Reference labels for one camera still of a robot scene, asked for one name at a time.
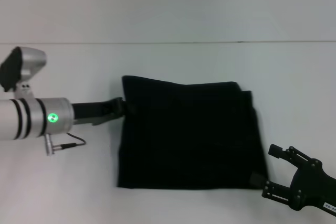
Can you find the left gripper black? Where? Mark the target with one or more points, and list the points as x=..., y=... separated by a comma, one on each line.
x=92, y=111

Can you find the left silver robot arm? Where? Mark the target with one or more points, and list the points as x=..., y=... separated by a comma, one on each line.
x=34, y=119

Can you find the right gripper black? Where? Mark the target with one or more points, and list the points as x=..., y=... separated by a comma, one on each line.
x=312, y=187

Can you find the black shirt with FREE print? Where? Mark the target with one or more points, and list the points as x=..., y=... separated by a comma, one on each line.
x=189, y=134

